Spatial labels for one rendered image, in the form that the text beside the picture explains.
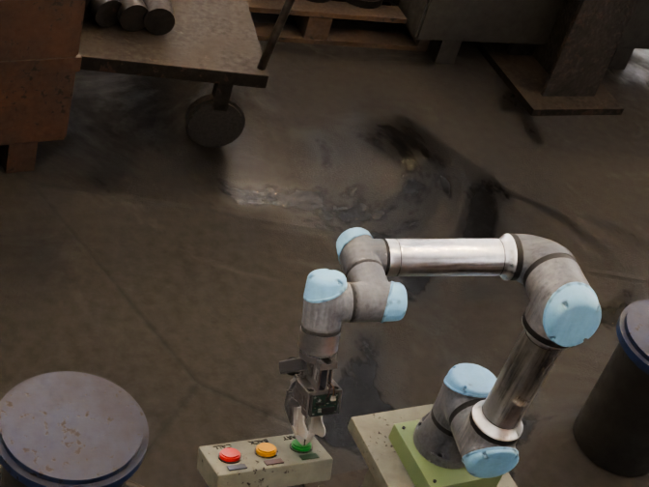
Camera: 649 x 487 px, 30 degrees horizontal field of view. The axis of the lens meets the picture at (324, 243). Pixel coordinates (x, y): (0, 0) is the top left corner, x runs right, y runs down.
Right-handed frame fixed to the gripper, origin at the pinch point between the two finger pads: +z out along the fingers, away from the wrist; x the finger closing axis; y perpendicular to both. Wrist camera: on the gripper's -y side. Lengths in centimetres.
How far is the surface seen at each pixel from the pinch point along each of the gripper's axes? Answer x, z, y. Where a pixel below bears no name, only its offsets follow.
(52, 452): -43, 11, -25
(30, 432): -46, 9, -30
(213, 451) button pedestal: -17.3, 2.2, -2.7
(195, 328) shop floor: 17, 27, -106
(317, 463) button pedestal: 0.9, 2.8, 5.5
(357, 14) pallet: 127, -36, -240
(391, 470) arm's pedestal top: 35.3, 26.2, -22.0
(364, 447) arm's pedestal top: 32, 25, -30
